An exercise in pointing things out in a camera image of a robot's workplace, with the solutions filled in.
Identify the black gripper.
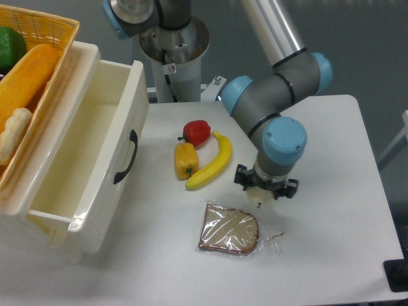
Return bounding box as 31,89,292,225
234,164,299,200

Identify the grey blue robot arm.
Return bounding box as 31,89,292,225
102,1,333,198

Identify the bagged bread slice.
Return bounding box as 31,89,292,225
196,200,285,259

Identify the yellow banana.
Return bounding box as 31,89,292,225
185,131,233,191

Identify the yellow bell pepper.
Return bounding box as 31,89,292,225
174,143,199,180

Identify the red bell pepper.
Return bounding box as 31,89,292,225
178,120,211,147

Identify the black object at edge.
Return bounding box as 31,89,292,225
383,259,407,293

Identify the white plastic drawer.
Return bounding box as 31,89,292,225
46,61,149,254

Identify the white drawer cabinet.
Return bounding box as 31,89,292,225
1,41,101,262

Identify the pale bread roll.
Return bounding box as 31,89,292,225
1,108,33,165

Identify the orange baguette loaf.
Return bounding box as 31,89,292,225
1,44,59,131

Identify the yellow woven basket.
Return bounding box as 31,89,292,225
1,4,80,188

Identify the green bell pepper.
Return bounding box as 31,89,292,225
1,26,27,75

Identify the black drawer handle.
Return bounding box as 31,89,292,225
113,129,138,184

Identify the white frame at right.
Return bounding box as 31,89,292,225
377,110,407,171

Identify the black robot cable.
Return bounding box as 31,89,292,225
161,47,179,103

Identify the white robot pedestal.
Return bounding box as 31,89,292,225
139,16,226,103

